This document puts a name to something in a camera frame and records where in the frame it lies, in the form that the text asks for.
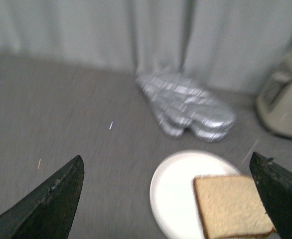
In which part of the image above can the white round plate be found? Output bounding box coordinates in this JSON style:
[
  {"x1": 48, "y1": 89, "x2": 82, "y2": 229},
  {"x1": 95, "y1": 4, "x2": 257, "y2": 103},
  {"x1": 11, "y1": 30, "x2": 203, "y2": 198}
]
[{"x1": 149, "y1": 150, "x2": 240, "y2": 239}]

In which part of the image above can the silver quilted oven mitt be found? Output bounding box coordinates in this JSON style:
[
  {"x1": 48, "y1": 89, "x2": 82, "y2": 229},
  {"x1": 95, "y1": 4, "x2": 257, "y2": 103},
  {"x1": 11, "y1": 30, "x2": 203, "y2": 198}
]
[{"x1": 136, "y1": 73, "x2": 236, "y2": 142}]

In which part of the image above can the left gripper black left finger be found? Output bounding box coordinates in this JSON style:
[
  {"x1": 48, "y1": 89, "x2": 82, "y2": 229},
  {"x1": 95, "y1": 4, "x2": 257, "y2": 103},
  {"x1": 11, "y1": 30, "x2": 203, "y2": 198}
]
[{"x1": 0, "y1": 155, "x2": 84, "y2": 239}]

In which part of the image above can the pale grey curtain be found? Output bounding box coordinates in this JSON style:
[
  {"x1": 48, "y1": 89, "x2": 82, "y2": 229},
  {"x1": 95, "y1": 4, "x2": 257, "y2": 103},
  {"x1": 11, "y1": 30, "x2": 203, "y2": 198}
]
[{"x1": 0, "y1": 0, "x2": 292, "y2": 93}]

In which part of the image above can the slice of brown bread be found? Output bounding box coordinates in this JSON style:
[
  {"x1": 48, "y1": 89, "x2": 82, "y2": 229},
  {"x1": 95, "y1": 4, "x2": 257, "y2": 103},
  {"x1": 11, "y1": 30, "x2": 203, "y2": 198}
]
[{"x1": 193, "y1": 175, "x2": 277, "y2": 239}]

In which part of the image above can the beige chrome two-slot toaster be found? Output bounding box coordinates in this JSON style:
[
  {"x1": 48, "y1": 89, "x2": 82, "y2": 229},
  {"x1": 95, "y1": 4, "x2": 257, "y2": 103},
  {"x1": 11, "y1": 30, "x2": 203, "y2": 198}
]
[{"x1": 256, "y1": 50, "x2": 292, "y2": 139}]

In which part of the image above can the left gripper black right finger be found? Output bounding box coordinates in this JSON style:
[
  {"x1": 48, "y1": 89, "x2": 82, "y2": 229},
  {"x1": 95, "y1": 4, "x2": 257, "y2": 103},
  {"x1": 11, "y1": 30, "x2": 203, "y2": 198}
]
[{"x1": 250, "y1": 152, "x2": 292, "y2": 239}]

